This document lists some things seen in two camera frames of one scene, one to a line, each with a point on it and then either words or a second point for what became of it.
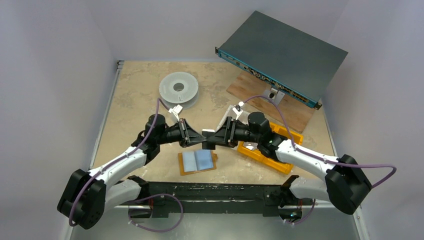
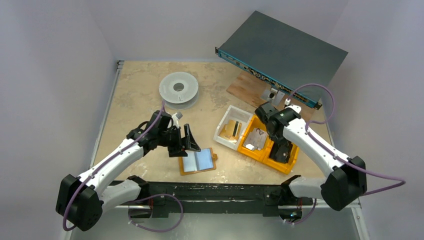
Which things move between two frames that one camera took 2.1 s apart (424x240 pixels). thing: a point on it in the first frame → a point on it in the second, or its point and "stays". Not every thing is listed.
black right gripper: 230,130 → 281,153
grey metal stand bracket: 274,94 stays
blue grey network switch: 301,65 stays
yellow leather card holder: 192,162 stays
